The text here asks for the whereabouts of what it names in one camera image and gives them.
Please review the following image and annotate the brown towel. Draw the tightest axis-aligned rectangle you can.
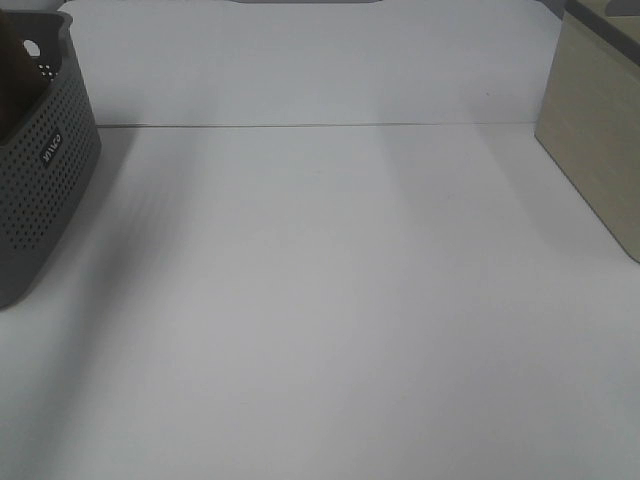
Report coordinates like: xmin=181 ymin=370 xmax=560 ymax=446
xmin=1 ymin=11 xmax=48 ymax=140

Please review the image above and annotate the grey perforated plastic basket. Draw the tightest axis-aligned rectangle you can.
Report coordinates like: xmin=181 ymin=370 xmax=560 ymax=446
xmin=1 ymin=10 xmax=101 ymax=307

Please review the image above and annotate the beige storage box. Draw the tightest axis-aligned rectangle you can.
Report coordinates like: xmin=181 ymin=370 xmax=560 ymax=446
xmin=535 ymin=1 xmax=639 ymax=260

